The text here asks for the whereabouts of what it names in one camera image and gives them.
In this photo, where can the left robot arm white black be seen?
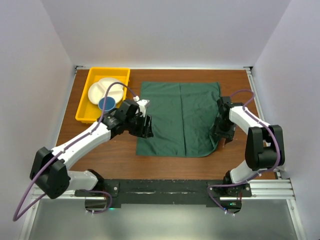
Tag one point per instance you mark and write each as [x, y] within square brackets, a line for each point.
[51, 167]

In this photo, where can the blue plastic cup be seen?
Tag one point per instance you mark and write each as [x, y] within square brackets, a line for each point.
[108, 105]

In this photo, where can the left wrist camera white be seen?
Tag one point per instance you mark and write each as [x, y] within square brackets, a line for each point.
[143, 104]

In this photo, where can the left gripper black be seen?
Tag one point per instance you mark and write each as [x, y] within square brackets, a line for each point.
[142, 132]

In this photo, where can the white divided plate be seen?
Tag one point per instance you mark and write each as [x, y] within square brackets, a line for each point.
[98, 90]

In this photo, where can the aluminium table frame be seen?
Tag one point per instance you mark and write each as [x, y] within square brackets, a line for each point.
[269, 214]

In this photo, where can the dark green cloth napkin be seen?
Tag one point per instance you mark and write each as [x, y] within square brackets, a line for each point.
[182, 118]

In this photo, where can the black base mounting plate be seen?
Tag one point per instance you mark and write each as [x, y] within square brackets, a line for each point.
[210, 193]

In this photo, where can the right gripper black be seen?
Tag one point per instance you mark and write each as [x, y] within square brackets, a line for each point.
[228, 135]

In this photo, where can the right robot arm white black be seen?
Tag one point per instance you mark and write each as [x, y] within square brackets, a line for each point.
[264, 150]

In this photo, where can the yellow plastic bin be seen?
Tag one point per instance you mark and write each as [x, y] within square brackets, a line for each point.
[87, 112]

